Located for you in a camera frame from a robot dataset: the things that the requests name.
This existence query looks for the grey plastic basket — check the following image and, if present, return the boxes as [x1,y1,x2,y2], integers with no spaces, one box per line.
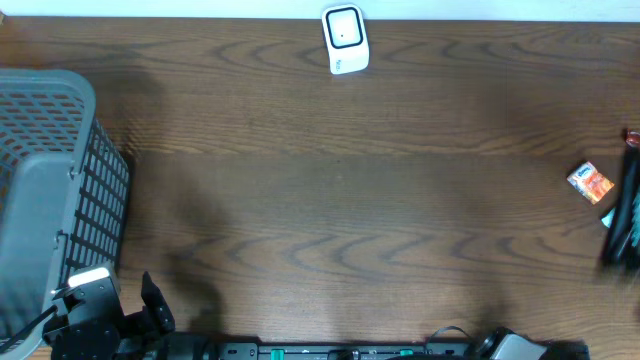
[1,69,131,359]

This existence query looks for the orange snack packet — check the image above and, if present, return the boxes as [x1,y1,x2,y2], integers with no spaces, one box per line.
[567,161,614,204]

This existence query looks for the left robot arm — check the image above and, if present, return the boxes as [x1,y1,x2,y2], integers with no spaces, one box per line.
[42,265,175,359]

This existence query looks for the white wet wipes pack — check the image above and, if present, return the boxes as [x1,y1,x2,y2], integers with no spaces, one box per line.
[601,208,615,228]

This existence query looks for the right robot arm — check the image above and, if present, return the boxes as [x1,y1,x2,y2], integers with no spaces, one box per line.
[601,147,639,272]

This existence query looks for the white barcode scanner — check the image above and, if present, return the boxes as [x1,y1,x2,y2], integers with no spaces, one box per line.
[321,4,370,75]

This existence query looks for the red Top chocolate bar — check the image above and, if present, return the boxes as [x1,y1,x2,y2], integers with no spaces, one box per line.
[625,129,640,148]

